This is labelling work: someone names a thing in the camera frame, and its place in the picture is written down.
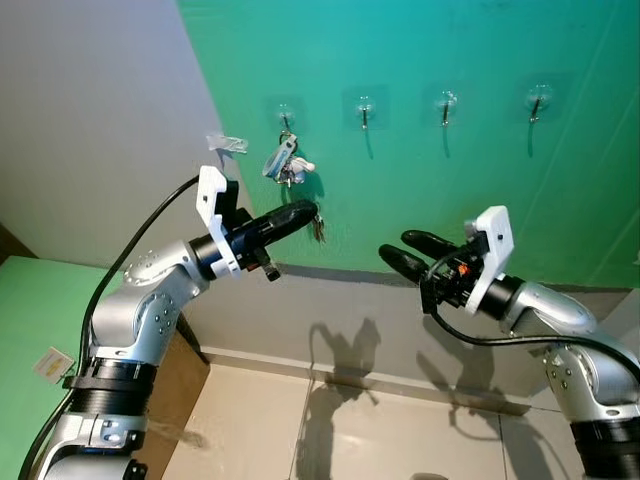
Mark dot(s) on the keys with white tag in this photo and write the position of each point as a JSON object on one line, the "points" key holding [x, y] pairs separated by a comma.
{"points": [[277, 160]]}

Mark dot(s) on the white tape piece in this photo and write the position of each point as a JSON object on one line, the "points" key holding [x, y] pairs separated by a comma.
{"points": [[50, 365]]}

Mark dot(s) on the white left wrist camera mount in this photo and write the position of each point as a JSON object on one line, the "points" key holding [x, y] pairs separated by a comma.
{"points": [[211, 195]]}

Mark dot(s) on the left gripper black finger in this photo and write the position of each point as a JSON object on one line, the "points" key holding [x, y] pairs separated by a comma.
{"points": [[292, 212], [295, 230]]}

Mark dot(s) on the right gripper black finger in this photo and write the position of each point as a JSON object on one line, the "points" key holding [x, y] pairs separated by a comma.
{"points": [[408, 263], [430, 244]]}

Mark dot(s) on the green board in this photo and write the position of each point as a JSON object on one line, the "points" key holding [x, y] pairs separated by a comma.
{"points": [[35, 320]]}

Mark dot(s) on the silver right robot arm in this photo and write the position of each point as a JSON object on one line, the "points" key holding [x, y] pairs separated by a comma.
{"points": [[560, 310]]}

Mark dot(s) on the brown cardboard box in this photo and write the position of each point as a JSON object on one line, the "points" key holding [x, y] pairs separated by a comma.
{"points": [[175, 400]]}

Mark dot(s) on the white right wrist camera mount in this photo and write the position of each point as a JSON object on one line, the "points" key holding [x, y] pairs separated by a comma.
{"points": [[493, 245]]}

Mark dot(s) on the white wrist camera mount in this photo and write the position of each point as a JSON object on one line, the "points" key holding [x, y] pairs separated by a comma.
{"points": [[493, 245], [211, 195]]}

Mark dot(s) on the clear crumpled tape piece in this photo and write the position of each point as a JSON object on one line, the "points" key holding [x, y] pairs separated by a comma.
{"points": [[225, 143]]}

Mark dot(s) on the green wall panel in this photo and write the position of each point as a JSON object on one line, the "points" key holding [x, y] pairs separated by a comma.
{"points": [[450, 200]]}

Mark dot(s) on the clear adhesive wall hook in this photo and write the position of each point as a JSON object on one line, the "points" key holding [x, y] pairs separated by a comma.
{"points": [[365, 110], [537, 100], [446, 105], [286, 115]]}

